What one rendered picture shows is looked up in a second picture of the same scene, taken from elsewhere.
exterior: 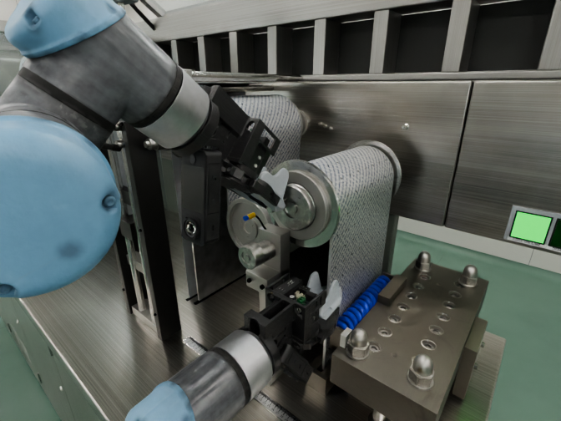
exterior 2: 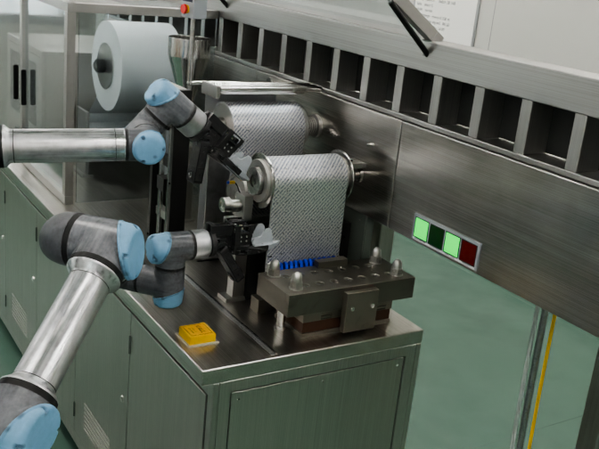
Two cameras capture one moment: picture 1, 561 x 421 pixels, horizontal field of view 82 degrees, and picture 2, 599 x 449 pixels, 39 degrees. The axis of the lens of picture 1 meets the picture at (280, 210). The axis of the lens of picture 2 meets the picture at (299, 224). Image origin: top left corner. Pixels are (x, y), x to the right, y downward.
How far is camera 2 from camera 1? 1.79 m
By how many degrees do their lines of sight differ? 16
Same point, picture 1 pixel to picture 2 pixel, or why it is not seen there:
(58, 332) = not seen: hidden behind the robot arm
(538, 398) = not seen: outside the picture
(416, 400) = (284, 291)
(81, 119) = (159, 125)
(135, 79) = (177, 113)
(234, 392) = (190, 243)
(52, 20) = (159, 98)
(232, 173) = (213, 152)
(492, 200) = (408, 208)
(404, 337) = (308, 278)
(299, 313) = (234, 231)
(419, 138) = (379, 154)
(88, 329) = not seen: hidden behind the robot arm
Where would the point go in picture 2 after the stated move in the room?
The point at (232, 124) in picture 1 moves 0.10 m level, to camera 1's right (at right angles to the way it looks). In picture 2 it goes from (217, 130) to (254, 136)
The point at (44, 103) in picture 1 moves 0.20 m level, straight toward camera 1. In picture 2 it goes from (150, 119) to (160, 139)
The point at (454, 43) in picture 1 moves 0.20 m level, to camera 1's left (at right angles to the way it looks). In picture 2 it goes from (397, 93) to (325, 82)
